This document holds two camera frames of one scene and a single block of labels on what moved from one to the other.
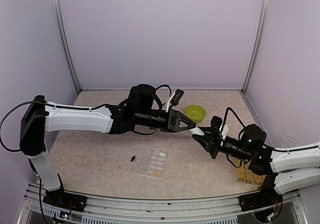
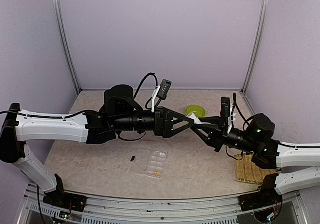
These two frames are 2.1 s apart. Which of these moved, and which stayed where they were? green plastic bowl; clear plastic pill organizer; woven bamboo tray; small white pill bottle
Moved: small white pill bottle
Stayed: clear plastic pill organizer; woven bamboo tray; green plastic bowl
